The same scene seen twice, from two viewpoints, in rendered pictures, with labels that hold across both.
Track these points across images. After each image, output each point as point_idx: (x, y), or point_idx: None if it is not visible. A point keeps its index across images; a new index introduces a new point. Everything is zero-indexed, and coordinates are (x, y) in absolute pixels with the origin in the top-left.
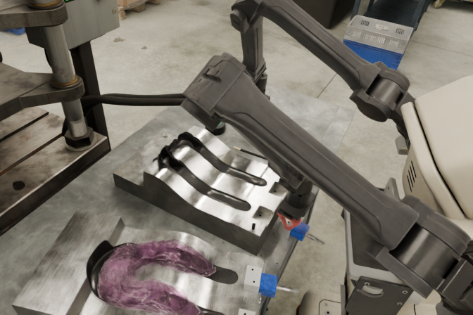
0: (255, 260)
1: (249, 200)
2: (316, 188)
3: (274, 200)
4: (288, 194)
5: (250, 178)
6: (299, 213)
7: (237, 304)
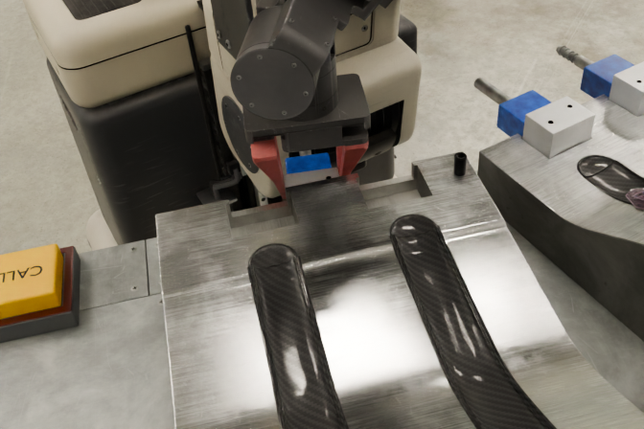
0: (505, 161)
1: (379, 237)
2: (94, 254)
3: (314, 192)
4: (325, 91)
5: (275, 310)
6: (343, 79)
7: (625, 127)
